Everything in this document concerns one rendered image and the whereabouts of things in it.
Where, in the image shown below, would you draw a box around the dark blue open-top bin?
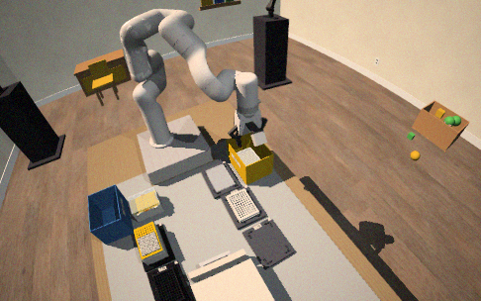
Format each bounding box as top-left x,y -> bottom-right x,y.
88,184 -> 134,245

